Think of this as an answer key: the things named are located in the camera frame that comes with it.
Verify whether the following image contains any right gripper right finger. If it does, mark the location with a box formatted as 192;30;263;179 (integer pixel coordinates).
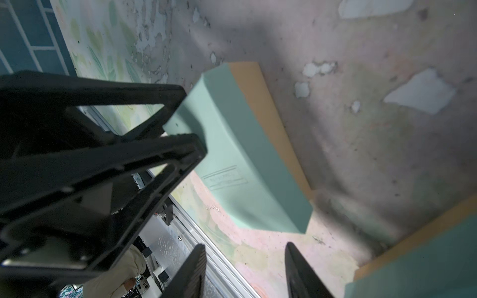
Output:
284;242;333;298

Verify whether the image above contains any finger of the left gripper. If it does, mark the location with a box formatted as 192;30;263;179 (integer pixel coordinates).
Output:
1;71;186;156
1;134;206;287

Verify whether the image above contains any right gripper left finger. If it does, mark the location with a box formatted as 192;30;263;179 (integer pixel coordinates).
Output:
161;244;207;298

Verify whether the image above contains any green lid box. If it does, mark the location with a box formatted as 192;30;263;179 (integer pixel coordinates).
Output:
345;196;477;298
164;62;313;234

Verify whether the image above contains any aluminium front rail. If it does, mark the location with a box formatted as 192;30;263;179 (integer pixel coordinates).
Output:
78;104;262;298

